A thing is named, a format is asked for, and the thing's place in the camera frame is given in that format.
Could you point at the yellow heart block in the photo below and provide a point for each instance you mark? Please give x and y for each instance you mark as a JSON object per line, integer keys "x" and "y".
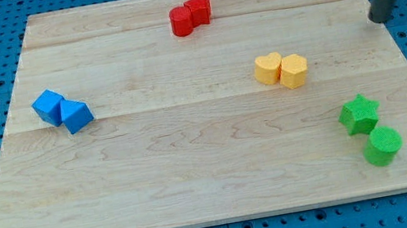
{"x": 267, "y": 68}

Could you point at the yellow hexagon block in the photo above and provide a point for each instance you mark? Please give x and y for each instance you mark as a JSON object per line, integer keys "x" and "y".
{"x": 293, "y": 71}

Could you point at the light wooden board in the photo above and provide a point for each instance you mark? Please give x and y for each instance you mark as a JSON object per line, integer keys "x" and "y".
{"x": 183, "y": 135}

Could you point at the red cylinder block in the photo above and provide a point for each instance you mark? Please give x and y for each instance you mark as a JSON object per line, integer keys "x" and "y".
{"x": 181, "y": 21}

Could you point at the red star block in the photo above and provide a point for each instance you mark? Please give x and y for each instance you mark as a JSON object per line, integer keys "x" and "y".
{"x": 200, "y": 11}

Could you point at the blue triangular block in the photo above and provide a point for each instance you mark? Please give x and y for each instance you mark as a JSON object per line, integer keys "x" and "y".
{"x": 75, "y": 115}

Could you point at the green star block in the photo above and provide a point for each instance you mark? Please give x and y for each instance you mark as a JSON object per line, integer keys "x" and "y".
{"x": 359, "y": 115}

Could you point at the blue cube block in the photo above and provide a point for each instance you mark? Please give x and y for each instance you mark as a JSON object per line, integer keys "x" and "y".
{"x": 47, "y": 107}

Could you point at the green cylinder block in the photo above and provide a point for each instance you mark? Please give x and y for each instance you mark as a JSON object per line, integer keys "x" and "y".
{"x": 382, "y": 145}

